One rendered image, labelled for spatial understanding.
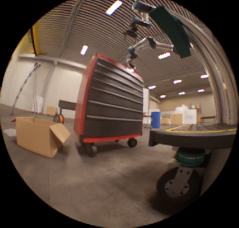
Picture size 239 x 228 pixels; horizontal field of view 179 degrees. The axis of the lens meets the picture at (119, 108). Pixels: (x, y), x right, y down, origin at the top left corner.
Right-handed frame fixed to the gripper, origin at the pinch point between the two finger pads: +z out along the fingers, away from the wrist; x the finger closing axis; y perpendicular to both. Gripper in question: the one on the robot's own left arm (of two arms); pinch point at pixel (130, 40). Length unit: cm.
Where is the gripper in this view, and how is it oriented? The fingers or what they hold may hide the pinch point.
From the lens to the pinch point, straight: 94.3
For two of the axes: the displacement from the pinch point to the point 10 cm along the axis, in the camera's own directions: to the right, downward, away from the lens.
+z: -1.4, 9.5, 2.7
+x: -8.9, 0.0, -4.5
